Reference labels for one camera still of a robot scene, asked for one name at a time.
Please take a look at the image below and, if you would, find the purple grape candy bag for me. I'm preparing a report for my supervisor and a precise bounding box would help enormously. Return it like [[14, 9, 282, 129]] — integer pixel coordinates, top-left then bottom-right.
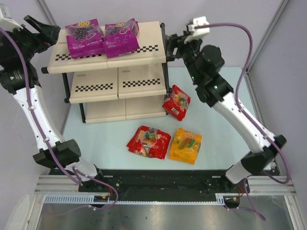
[[103, 18, 140, 58], [65, 19, 105, 59]]

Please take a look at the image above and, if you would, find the red fruit candy bag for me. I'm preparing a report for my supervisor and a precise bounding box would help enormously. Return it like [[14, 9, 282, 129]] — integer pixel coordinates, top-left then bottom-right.
[[127, 126, 171, 160], [162, 85, 191, 121]]

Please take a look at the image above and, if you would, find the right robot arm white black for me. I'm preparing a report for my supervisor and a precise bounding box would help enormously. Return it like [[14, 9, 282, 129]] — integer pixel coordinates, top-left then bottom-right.
[[165, 34, 286, 184]]

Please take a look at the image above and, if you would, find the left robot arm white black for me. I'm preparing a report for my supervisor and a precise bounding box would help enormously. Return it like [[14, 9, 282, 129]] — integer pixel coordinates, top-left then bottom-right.
[[0, 13, 105, 192]]

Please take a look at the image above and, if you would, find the red fruit candy bag upright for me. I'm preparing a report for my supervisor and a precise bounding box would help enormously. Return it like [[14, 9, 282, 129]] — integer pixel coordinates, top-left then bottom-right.
[[162, 85, 191, 121]]

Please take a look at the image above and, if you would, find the beige three-tier shelf rack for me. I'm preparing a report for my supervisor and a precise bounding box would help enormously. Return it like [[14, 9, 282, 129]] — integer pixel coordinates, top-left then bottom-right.
[[41, 21, 171, 124]]

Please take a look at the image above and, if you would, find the orange mango candy bag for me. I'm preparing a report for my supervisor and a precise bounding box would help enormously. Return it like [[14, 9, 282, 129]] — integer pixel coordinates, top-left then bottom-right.
[[169, 128, 202, 164]]

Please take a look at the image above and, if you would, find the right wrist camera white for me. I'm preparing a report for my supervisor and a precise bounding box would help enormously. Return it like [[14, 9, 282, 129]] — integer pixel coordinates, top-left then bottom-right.
[[184, 16, 210, 44]]

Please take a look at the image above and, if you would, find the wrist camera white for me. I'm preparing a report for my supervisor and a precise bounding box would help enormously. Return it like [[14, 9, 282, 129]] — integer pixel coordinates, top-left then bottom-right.
[[184, 16, 210, 44], [0, 4, 22, 32]]

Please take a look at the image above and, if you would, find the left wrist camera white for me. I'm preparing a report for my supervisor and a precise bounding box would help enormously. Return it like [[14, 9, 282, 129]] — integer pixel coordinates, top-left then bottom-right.
[[0, 4, 22, 32]]

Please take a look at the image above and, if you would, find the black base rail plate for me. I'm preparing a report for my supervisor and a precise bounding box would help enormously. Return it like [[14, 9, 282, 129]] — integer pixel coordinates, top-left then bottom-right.
[[47, 167, 281, 209]]

